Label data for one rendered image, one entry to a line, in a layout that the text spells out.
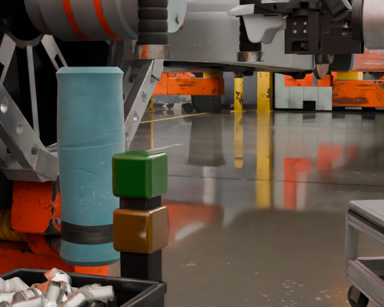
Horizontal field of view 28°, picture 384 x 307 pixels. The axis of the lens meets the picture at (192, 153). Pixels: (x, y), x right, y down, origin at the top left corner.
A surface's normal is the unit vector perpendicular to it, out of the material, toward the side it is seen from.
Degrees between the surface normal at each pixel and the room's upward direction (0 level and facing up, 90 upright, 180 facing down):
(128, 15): 131
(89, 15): 124
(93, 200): 91
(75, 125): 88
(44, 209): 80
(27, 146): 90
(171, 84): 90
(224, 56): 103
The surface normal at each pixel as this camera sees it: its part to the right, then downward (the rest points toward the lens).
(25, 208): -0.40, -0.07
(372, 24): -0.40, 0.29
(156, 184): 0.91, 0.04
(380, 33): -0.35, 0.57
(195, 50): -0.15, 0.36
